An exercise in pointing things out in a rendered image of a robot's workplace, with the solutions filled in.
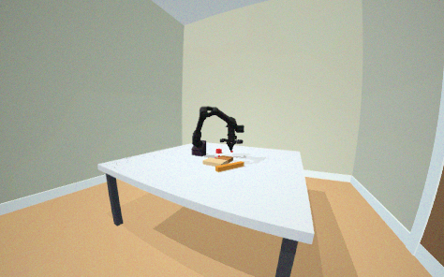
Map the orange long flat board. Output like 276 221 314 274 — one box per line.
215 161 244 172

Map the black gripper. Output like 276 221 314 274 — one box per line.
220 133 243 151

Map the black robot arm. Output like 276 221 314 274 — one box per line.
192 106 244 148

